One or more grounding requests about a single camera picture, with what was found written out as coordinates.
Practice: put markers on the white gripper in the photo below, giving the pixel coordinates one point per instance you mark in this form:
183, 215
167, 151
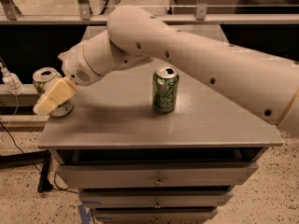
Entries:
74, 64

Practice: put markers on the white green 7up can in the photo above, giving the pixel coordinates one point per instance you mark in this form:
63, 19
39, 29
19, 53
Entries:
42, 79

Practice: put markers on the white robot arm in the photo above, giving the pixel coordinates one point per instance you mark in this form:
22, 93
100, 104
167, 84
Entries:
267, 86

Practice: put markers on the green LaCroix can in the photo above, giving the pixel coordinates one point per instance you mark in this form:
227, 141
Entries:
165, 88

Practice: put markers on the black metal stand leg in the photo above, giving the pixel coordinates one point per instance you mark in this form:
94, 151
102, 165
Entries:
31, 158

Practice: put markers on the grey drawer cabinet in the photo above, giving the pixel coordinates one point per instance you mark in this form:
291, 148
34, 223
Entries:
114, 123

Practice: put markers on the top grey drawer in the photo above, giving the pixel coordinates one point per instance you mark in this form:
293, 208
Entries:
156, 175

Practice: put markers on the grey drawer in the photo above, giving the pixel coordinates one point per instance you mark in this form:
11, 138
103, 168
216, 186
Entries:
156, 198
151, 214
156, 175

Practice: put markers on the middle grey drawer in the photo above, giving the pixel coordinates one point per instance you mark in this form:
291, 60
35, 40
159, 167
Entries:
156, 198

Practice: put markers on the bottom grey drawer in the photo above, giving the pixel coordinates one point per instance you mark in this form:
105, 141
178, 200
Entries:
151, 214

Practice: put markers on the metal railing frame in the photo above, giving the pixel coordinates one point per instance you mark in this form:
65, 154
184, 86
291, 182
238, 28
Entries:
170, 11

